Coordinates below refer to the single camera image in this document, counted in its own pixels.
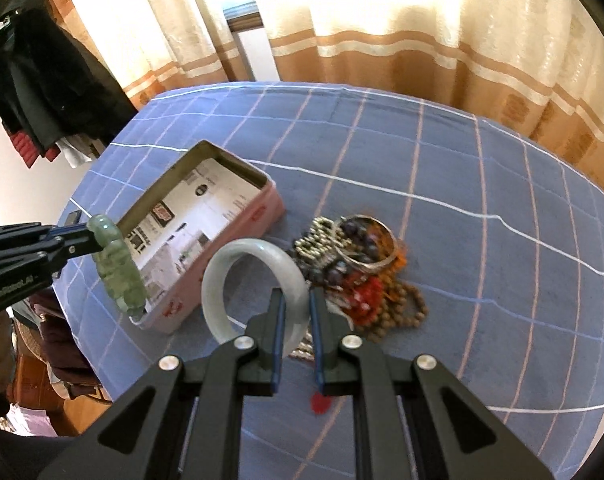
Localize pale white jade bangle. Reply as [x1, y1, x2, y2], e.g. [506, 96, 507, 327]
[201, 238, 309, 356]

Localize red cord charm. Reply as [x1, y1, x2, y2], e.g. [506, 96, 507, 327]
[309, 278, 383, 415]

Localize cream and brown curtain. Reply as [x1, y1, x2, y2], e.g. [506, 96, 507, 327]
[49, 0, 604, 189]

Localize brown wooden bead mala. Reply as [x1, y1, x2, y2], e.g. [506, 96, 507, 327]
[349, 257, 429, 342]

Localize blue checked bed sheet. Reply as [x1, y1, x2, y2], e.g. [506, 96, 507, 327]
[68, 82, 604, 479]

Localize dark hanging clothes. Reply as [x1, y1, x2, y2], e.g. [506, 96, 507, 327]
[0, 0, 136, 167]

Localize dark purple bead bracelet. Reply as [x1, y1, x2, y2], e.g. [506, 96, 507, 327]
[301, 216, 383, 288]

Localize silver pearl bead necklace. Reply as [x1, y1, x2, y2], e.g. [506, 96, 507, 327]
[287, 216, 343, 363]

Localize green carved jade bracelet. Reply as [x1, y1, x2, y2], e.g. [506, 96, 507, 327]
[86, 212, 148, 319]

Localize pink metal tin box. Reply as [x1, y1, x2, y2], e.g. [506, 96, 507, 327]
[118, 140, 285, 334]

